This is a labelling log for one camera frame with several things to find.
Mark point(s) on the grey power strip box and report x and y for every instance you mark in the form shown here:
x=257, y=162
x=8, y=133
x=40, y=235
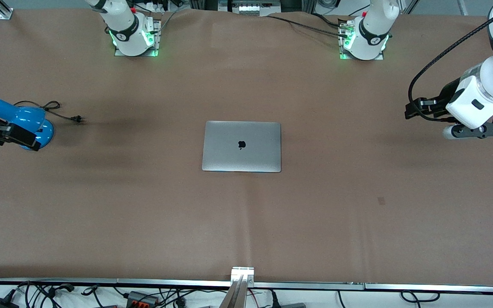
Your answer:
x=248, y=7

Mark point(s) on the brown table cover sheet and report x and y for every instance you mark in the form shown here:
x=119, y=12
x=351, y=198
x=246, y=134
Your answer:
x=246, y=222

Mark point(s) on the black power adapter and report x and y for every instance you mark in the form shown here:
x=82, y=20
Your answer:
x=0, y=303

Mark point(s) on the black plug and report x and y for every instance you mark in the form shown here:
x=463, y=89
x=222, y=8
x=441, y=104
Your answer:
x=274, y=301

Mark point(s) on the aluminium profile beam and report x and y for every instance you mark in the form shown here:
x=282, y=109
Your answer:
x=240, y=286

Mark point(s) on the aluminium corner bracket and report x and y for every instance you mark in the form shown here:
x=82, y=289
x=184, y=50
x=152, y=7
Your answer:
x=6, y=13

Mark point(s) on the blue desk lamp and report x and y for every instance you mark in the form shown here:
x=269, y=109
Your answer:
x=28, y=115

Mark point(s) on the metal table edge rail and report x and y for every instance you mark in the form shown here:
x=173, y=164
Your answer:
x=101, y=282

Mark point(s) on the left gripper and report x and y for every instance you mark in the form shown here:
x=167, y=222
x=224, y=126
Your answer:
x=446, y=95

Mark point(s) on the grey laptop computer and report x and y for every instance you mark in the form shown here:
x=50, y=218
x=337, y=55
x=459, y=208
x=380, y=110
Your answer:
x=241, y=147

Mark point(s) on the grey terminal block orange levers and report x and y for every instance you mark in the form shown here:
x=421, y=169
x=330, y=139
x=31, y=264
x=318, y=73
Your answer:
x=141, y=298

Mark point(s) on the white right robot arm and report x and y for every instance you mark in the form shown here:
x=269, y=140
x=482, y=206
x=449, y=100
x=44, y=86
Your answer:
x=122, y=17

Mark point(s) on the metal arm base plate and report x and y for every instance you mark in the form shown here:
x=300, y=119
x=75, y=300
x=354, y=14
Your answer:
x=157, y=38
x=343, y=53

